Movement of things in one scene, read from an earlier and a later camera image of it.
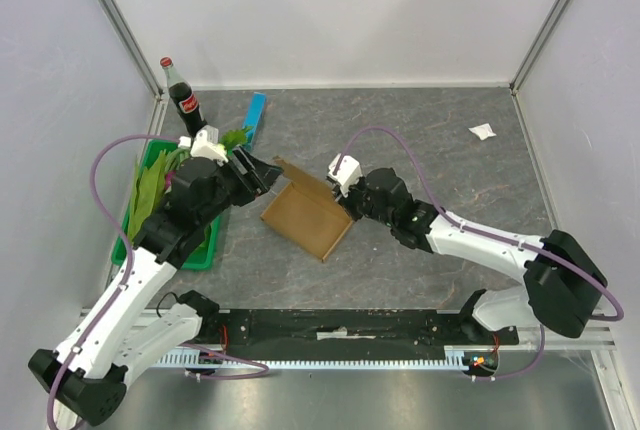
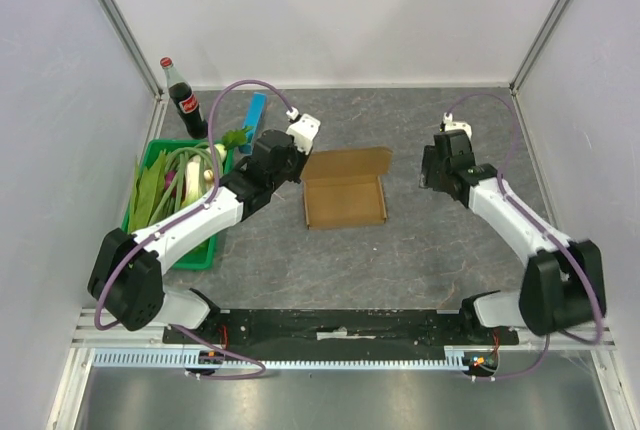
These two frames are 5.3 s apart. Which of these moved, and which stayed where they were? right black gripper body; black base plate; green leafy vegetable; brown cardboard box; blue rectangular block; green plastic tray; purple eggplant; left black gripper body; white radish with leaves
Moved: right black gripper body; brown cardboard box; left black gripper body
Stayed: green plastic tray; black base plate; purple eggplant; white radish with leaves; green leafy vegetable; blue rectangular block
